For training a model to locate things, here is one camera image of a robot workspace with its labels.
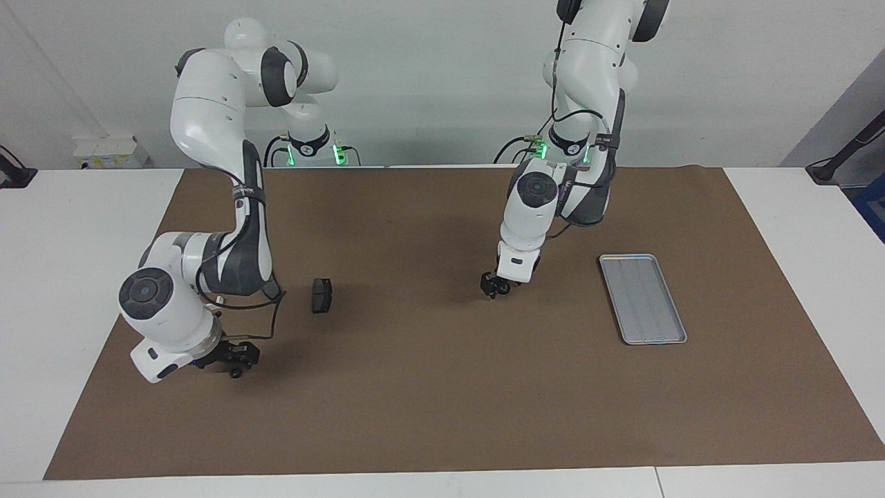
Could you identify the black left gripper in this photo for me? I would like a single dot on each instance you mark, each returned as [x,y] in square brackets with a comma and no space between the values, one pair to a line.
[498,281]

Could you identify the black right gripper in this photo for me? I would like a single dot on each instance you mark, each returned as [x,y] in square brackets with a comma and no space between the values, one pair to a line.
[218,353]

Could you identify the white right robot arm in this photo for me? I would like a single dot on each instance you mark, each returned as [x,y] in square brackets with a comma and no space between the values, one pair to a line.
[207,111]

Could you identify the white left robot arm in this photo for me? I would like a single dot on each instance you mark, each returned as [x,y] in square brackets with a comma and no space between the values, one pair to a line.
[594,62]

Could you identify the silver metal tray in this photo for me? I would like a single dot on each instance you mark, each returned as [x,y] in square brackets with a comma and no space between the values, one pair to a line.
[646,304]

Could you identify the short dark brake pad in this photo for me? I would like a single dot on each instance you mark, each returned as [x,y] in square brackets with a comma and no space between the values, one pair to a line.
[322,296]

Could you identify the brown table mat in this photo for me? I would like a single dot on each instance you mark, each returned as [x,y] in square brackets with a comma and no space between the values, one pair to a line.
[415,401]

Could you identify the white electrical box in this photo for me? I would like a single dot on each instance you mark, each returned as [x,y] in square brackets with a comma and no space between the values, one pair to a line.
[110,149]

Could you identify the black table clamp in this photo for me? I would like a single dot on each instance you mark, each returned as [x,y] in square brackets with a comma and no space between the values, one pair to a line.
[17,178]

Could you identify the black angled stand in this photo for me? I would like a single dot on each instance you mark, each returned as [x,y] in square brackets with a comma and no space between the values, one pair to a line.
[826,171]

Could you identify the blue crate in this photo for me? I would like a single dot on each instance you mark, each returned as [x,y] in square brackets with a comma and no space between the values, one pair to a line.
[874,207]

